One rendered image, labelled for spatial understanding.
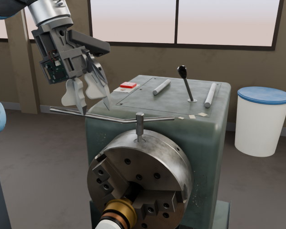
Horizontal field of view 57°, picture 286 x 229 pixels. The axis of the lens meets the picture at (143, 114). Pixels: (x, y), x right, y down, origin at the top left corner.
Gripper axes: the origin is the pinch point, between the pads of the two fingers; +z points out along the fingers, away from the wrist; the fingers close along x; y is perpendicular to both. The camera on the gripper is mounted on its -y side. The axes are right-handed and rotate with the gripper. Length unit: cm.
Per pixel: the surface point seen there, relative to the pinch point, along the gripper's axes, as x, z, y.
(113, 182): -7.1, 21.9, -1.7
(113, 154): -7.8, 15.8, -6.5
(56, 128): -277, 57, -176
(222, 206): -15, 90, -76
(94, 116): -6.5, 3.1, -4.0
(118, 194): -5.6, 25.0, -0.5
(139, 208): 0.5, 28.5, 0.1
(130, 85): -28, 5, -51
